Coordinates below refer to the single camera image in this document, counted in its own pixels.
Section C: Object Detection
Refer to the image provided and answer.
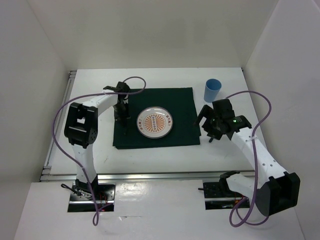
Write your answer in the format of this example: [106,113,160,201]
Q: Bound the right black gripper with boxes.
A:
[192,104,223,140]

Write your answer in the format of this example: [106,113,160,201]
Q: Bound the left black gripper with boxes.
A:
[112,101,130,127]

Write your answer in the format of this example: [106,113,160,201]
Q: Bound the gold fork black handle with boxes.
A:
[122,118,128,135]

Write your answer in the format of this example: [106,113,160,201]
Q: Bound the round plate orange sunburst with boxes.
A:
[136,106,174,139]

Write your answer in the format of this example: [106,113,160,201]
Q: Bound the dark green cloth placemat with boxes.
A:
[113,87,201,150]

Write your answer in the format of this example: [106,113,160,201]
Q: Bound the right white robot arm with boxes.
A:
[194,99,301,217]

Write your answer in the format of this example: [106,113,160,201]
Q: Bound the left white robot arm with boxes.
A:
[64,81,130,200]

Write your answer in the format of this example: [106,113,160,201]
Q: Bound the blue plastic cup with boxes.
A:
[203,78,222,103]

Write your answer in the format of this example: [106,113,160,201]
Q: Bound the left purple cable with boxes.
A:
[52,76,147,226]

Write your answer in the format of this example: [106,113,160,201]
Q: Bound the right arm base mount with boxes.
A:
[198,171,245,210]

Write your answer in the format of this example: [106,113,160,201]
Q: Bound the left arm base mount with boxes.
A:
[60,183,116,213]

